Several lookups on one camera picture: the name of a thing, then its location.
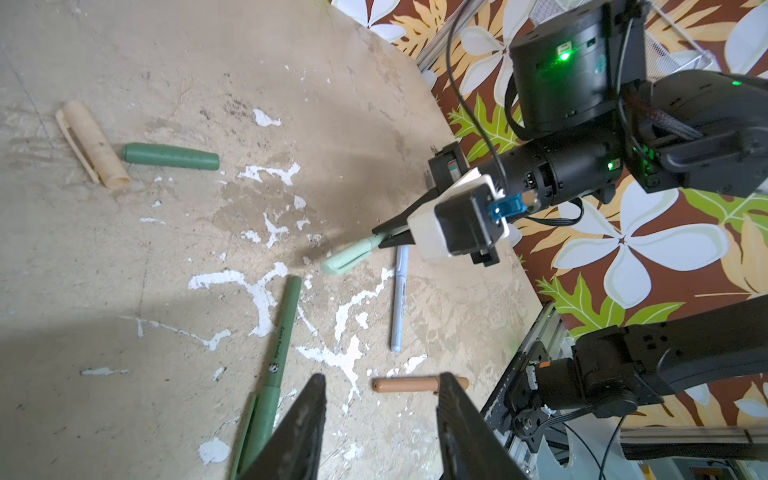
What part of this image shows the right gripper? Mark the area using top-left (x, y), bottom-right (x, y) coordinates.
top-left (372, 143), bottom-right (509, 249)

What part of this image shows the brown pen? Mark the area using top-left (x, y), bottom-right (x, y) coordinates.
top-left (372, 376), bottom-right (440, 394)

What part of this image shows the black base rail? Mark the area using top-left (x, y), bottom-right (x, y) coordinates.
top-left (481, 302), bottom-right (571, 478)

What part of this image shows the white wire basket right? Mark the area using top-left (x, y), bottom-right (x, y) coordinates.
top-left (645, 1), bottom-right (716, 80)

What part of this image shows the blue pen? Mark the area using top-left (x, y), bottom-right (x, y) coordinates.
top-left (390, 245), bottom-right (410, 353)

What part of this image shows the dark green pen near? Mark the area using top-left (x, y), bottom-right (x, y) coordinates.
top-left (230, 275), bottom-right (302, 479)

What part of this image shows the beige pen cap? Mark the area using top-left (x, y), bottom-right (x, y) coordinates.
top-left (55, 100), bottom-right (131, 190)

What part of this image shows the light green pen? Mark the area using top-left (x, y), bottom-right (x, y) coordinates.
top-left (321, 234), bottom-right (386, 276)

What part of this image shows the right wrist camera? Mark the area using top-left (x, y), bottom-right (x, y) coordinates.
top-left (406, 168), bottom-right (537, 267)

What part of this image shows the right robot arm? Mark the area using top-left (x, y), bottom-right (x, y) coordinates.
top-left (376, 1), bottom-right (767, 419)

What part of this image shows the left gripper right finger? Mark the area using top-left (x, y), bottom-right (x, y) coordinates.
top-left (436, 372), bottom-right (528, 479)

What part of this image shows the dark green pen cap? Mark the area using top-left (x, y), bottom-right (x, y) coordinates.
top-left (123, 143), bottom-right (220, 171)

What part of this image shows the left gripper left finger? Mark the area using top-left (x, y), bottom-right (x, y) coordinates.
top-left (239, 373), bottom-right (327, 479)

